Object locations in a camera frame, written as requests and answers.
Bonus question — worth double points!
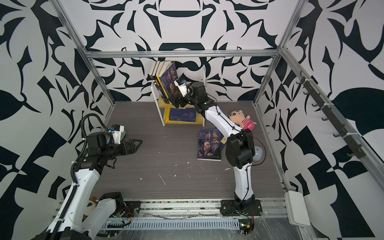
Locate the purple old man book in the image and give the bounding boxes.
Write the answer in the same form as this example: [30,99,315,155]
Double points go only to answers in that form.
[197,128,224,162]
[160,61,181,102]

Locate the black deer antler book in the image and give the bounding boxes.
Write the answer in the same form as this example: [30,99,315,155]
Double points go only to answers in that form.
[152,61,166,101]

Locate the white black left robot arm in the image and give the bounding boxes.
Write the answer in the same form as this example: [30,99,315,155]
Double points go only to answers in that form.
[35,114,143,240]

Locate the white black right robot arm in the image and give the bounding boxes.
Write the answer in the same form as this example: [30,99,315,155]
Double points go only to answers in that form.
[171,80,256,213]

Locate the light blue glasses case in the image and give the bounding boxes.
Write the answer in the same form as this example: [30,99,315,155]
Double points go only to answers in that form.
[120,126,126,141]

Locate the white wooden two-tier shelf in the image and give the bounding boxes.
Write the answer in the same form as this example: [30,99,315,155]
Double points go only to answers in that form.
[149,61,205,126]

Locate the small blue book yellow label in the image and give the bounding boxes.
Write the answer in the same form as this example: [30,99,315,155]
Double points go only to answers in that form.
[169,108,197,123]

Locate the plush doll pink shorts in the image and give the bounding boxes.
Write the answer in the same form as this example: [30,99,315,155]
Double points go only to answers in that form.
[229,110,256,131]

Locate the white grey round speaker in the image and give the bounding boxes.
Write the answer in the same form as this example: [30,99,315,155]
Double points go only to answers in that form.
[253,146,264,163]

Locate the white power box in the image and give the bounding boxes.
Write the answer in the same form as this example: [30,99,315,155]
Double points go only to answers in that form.
[284,191,311,227]

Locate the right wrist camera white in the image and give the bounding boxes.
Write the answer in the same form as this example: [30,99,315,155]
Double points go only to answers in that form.
[174,77,189,97]

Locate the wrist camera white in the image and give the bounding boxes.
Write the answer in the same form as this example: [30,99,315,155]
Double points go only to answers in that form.
[109,125,125,145]
[174,77,189,97]

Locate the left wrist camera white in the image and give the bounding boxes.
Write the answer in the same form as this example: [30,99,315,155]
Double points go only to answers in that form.
[109,125,125,145]

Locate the small plush toy behind rail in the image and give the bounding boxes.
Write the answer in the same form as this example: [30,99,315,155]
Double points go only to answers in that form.
[83,197,97,221]

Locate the black wall hook rail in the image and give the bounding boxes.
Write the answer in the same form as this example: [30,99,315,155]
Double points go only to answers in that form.
[297,72,367,159]

